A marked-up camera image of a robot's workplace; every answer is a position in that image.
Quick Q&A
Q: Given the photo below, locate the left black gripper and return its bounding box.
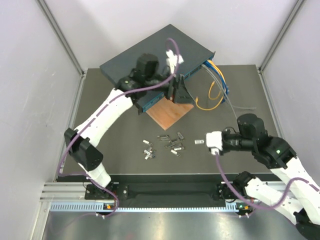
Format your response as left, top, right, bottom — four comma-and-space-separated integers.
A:
145, 69, 195, 104

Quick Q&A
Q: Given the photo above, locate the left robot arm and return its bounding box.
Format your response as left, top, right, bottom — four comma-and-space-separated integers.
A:
61, 50, 185, 199

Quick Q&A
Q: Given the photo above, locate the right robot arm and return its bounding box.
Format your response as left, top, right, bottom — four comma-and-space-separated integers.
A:
219, 113, 320, 240

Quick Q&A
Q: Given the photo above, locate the wooden board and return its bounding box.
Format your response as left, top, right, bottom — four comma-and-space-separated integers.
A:
146, 97, 194, 131

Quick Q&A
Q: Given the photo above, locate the SFP module pile centre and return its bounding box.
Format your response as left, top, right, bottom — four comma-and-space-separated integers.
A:
157, 131, 185, 157

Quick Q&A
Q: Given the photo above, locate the SFP module cluster left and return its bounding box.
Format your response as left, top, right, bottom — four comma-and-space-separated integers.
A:
143, 147, 156, 160

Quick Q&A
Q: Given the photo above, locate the yellow ethernet cable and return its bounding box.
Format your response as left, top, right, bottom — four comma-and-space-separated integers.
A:
194, 59, 227, 111

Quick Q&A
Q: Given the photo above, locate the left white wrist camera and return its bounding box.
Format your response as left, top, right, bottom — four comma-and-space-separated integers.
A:
166, 50, 184, 74

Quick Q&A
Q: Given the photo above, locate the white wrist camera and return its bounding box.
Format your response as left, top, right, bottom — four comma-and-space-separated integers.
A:
166, 50, 184, 74
205, 131, 223, 156

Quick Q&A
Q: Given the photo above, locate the dark blue network switch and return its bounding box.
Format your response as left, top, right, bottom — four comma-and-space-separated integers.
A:
99, 24, 215, 114

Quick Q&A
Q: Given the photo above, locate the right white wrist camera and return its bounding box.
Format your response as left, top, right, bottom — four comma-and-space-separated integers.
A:
205, 131, 223, 156

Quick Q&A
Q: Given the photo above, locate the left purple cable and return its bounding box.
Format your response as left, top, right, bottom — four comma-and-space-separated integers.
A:
56, 37, 181, 217

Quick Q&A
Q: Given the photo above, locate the grey ethernet cable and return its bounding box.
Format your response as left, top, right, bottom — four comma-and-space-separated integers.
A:
202, 67, 257, 120

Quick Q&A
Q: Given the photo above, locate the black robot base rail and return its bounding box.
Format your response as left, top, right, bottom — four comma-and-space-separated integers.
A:
84, 173, 238, 208

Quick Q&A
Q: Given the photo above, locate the perforated cable duct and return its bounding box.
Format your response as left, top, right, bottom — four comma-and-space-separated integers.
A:
49, 200, 249, 214

